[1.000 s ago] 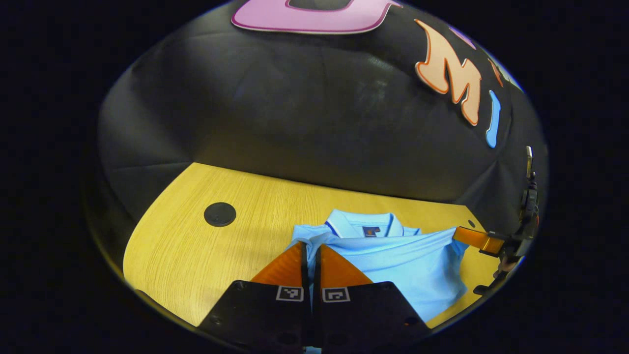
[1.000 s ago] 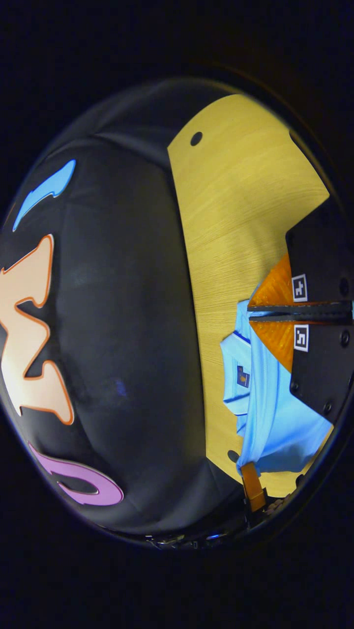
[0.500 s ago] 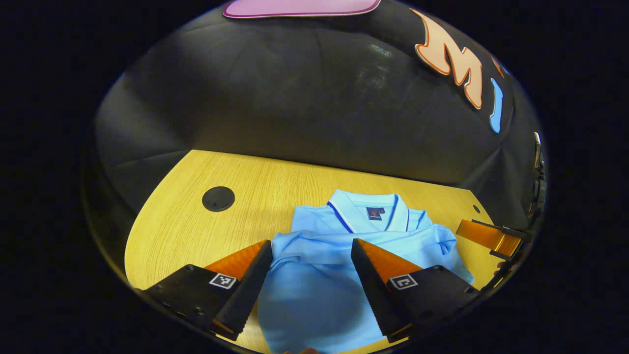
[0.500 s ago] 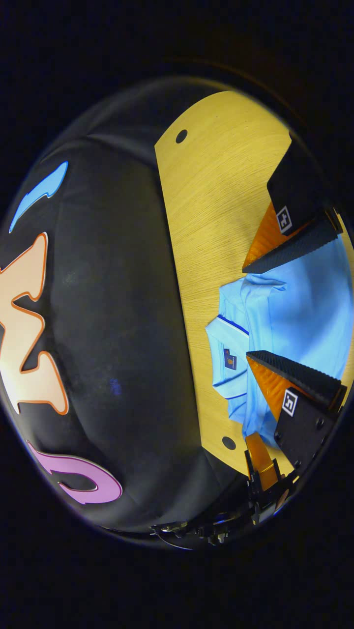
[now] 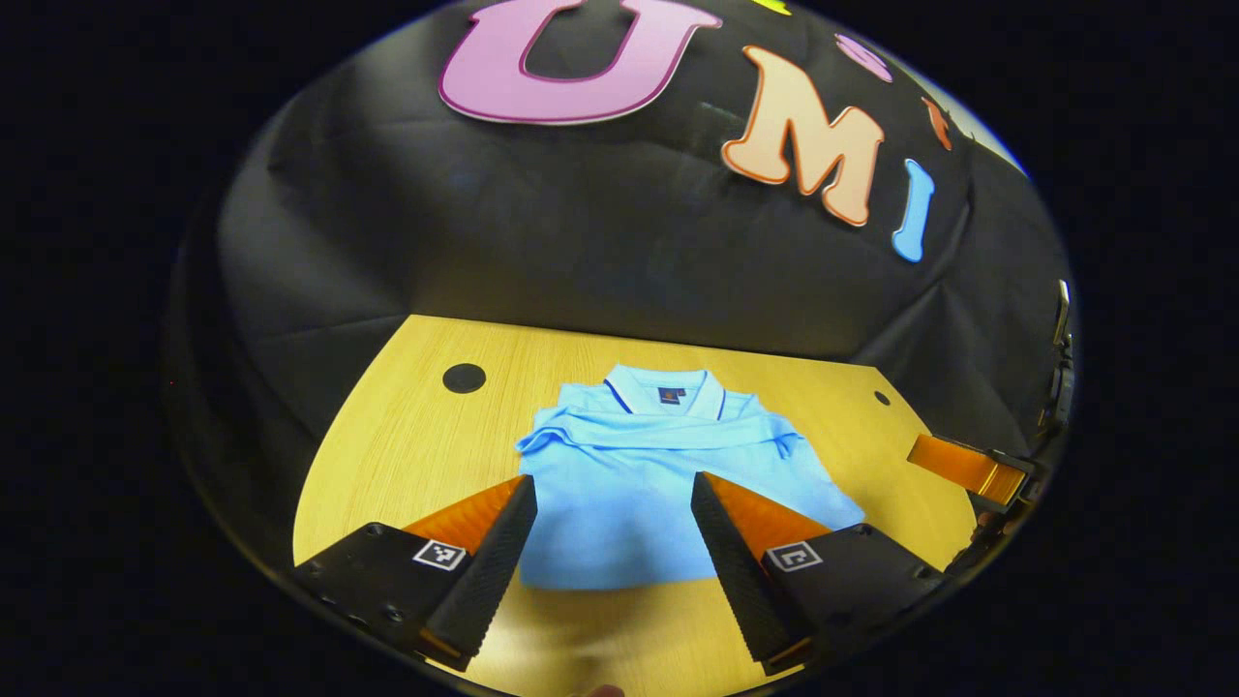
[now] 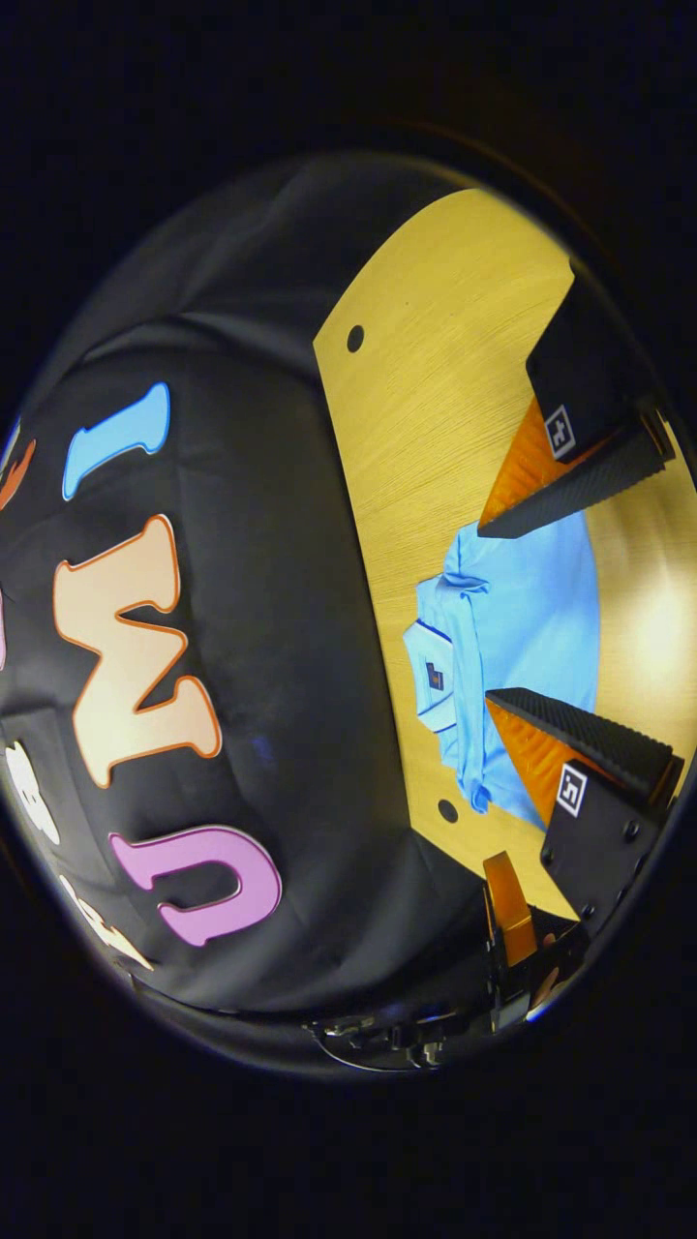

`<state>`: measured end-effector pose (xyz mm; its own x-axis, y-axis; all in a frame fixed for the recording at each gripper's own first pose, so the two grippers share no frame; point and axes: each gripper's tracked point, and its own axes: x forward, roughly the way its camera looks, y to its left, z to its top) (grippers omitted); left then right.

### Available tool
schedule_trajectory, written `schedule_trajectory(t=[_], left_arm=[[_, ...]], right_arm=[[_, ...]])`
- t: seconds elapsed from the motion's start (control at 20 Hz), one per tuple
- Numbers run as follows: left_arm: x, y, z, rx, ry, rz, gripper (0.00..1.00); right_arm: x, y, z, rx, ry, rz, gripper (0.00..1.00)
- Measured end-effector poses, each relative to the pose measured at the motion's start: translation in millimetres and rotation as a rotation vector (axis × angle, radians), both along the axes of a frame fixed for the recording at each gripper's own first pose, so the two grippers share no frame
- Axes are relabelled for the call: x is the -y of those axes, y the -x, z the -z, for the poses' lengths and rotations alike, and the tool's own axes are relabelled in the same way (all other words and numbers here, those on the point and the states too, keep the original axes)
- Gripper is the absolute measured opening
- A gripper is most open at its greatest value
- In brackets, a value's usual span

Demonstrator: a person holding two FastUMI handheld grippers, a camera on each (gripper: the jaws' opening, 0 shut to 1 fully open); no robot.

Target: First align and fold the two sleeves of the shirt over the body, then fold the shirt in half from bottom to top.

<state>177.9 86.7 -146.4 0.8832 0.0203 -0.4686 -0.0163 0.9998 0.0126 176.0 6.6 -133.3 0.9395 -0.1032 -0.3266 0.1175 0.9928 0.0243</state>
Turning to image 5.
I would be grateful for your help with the black backdrop cloth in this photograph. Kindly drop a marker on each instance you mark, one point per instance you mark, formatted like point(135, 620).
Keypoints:
point(484, 223)

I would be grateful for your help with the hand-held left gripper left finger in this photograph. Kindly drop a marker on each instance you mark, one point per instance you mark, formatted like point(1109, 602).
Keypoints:
point(494, 581)

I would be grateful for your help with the light blue T-shirt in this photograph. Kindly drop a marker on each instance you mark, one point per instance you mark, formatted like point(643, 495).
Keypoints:
point(619, 484)

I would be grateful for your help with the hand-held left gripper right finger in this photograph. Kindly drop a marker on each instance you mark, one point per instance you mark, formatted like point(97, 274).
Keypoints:
point(736, 581)

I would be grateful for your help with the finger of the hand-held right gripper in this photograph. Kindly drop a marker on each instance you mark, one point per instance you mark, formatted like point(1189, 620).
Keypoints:
point(968, 469)

